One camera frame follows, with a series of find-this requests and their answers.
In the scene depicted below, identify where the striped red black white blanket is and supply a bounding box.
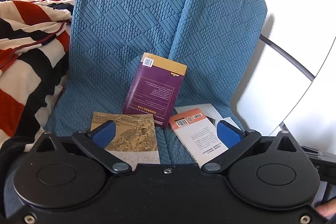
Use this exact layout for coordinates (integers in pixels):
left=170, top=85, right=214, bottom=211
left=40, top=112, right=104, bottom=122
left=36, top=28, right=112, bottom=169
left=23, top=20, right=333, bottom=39
left=0, top=0, right=82, bottom=159

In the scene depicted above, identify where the painting cover book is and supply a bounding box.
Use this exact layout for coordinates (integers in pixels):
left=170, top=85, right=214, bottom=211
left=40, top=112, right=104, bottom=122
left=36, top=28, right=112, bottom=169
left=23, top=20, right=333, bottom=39
left=90, top=112, right=160, bottom=169

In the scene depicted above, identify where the orange and white book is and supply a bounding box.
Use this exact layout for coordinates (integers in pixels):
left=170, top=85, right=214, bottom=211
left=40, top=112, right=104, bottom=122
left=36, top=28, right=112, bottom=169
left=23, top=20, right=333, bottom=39
left=169, top=108, right=228, bottom=167

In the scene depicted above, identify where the person's right hand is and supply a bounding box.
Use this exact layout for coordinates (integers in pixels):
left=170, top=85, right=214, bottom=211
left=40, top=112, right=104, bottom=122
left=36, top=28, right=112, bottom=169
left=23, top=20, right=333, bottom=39
left=316, top=199, right=336, bottom=218

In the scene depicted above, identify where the purple and yellow book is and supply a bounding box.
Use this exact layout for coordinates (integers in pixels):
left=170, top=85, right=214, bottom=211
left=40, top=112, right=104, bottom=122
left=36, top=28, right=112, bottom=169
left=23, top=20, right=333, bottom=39
left=122, top=52, right=187, bottom=128

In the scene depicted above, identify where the blue textured sofa cover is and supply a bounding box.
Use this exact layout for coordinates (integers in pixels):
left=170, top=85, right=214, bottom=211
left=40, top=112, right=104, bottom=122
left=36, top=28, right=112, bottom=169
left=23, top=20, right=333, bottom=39
left=43, top=0, right=268, bottom=166

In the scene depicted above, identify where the white envelope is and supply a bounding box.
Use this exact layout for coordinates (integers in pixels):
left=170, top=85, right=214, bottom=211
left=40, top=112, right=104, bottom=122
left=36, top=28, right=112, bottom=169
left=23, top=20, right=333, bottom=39
left=174, top=103, right=240, bottom=129

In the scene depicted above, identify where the grey metal rail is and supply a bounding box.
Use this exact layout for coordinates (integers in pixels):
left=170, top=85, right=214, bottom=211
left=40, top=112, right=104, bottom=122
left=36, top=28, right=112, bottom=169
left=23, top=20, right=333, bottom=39
left=259, top=34, right=315, bottom=82

